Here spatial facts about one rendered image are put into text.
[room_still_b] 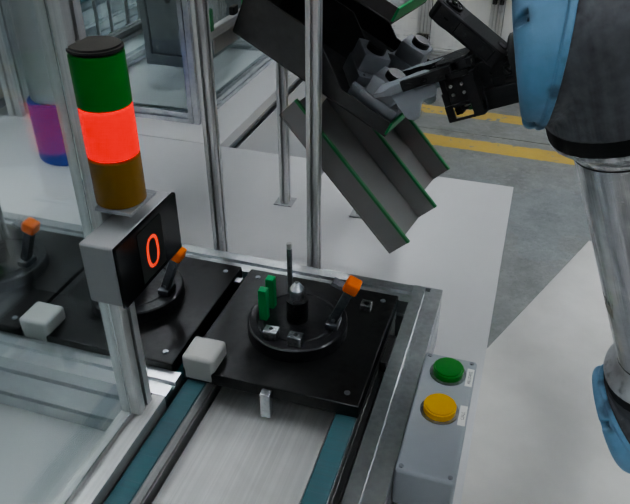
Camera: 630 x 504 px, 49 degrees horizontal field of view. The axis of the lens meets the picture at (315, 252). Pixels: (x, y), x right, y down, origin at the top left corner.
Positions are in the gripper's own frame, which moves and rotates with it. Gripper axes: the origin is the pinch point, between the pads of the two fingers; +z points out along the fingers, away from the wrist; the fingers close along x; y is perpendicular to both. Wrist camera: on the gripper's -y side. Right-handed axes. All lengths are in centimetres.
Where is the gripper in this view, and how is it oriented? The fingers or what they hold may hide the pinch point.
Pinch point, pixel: (387, 82)
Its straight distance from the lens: 103.4
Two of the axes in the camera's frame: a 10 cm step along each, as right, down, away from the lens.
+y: 3.7, 8.7, 3.3
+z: -8.0, 1.2, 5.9
